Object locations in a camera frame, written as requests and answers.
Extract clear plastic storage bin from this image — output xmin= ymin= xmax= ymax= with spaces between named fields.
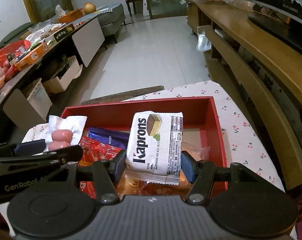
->
xmin=20 ymin=77 xmax=53 ymax=120

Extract wooden television cabinet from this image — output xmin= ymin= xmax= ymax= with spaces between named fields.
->
xmin=184 ymin=0 xmax=302 ymax=190

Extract bag of red fruit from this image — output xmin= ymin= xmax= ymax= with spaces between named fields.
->
xmin=0 ymin=65 xmax=19 ymax=98

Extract dark wooden bench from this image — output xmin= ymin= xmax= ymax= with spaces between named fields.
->
xmin=80 ymin=86 xmax=164 ymax=105

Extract open cardboard box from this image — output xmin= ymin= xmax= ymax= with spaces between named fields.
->
xmin=42 ymin=55 xmax=83 ymax=94

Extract white wafer packet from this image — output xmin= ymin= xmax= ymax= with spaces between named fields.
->
xmin=125 ymin=110 xmax=184 ymax=185

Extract pile of white bags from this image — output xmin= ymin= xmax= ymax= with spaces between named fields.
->
xmin=26 ymin=21 xmax=66 ymax=43

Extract dark blue wafer packet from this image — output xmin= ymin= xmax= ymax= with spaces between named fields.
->
xmin=88 ymin=127 xmax=130 ymax=147

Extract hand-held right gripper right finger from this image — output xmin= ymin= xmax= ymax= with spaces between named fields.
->
xmin=181 ymin=151 xmax=266 ymax=204

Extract silver plastic bag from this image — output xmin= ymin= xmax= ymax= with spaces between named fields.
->
xmin=196 ymin=33 xmax=212 ymax=52

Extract red cardboard box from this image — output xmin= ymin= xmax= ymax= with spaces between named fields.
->
xmin=60 ymin=96 xmax=228 ymax=200

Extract red snack packet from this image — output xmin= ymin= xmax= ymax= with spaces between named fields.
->
xmin=77 ymin=135 xmax=124 ymax=198

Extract orange flat box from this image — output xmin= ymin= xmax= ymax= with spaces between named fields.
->
xmin=15 ymin=42 xmax=49 ymax=72

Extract cherry print tablecloth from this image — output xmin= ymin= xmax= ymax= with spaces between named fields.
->
xmin=22 ymin=80 xmax=286 ymax=198

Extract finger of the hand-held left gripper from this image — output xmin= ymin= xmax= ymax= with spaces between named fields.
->
xmin=0 ymin=139 xmax=47 ymax=157
xmin=0 ymin=144 xmax=83 ymax=167

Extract orange basket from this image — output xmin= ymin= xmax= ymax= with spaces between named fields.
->
xmin=58 ymin=8 xmax=84 ymax=24

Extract orange snack packet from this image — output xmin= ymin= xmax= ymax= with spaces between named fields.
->
xmin=117 ymin=172 xmax=194 ymax=196

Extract black labelled box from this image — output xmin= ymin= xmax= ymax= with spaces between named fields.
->
xmin=45 ymin=23 xmax=75 ymax=46

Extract red plastic bag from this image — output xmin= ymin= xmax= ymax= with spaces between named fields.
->
xmin=0 ymin=39 xmax=32 ymax=67

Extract green sofa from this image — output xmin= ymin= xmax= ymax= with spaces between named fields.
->
xmin=0 ymin=22 xmax=34 ymax=53

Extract grey coffee table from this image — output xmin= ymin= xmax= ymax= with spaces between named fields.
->
xmin=0 ymin=17 xmax=108 ymax=130

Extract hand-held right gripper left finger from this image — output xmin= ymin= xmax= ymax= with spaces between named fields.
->
xmin=51 ymin=149 xmax=128 ymax=204

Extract clear pink sausage packet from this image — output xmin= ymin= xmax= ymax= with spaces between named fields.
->
xmin=21 ymin=115 xmax=88 ymax=155

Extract grey sofa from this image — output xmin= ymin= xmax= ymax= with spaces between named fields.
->
xmin=96 ymin=3 xmax=126 ymax=44

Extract black television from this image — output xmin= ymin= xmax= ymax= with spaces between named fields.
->
xmin=237 ymin=0 xmax=302 ymax=55

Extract clear round cake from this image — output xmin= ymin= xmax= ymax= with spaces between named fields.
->
xmin=182 ymin=140 xmax=211 ymax=160

